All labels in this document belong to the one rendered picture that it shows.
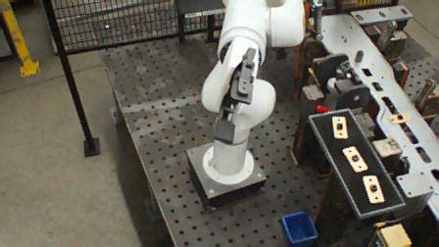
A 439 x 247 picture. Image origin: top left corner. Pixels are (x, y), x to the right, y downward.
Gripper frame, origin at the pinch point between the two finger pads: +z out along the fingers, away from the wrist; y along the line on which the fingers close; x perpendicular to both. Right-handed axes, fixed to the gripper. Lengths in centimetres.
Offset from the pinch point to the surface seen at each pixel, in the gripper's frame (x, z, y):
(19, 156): -92, -113, -195
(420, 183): 66, -34, -38
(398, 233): 54, -14, -37
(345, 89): 43, -64, -37
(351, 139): 44, -44, -39
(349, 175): 43, -31, -40
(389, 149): 60, -49, -43
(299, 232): 47, -39, -85
